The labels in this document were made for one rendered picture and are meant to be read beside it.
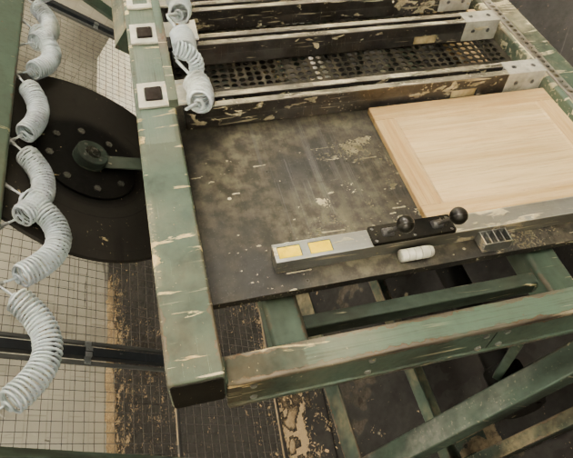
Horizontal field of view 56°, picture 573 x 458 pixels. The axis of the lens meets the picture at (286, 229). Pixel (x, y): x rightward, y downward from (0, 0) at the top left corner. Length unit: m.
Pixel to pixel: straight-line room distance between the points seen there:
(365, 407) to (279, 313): 2.04
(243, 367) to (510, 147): 0.96
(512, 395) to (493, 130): 0.78
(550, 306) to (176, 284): 0.75
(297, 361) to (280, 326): 0.15
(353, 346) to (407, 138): 0.67
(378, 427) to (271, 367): 2.12
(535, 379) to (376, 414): 1.49
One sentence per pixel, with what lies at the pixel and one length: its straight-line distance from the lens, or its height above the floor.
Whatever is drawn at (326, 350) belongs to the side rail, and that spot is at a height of 1.65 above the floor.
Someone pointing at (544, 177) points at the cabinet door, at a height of 1.06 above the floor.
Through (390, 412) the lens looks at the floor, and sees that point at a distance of 3.05.
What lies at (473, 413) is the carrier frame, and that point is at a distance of 1.85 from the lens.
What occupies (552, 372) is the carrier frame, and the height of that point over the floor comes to 0.79.
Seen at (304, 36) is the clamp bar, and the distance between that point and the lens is 1.75.
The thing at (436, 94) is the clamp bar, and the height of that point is 1.18.
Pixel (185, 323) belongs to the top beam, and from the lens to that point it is 1.00.
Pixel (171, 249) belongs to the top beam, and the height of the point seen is 1.88.
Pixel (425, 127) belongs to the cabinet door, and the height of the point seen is 1.24.
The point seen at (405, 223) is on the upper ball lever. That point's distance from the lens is 1.10.
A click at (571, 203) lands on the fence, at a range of 1.47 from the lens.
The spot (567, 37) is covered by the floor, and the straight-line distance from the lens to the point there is 3.06.
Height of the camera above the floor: 2.37
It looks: 37 degrees down
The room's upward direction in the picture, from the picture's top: 72 degrees counter-clockwise
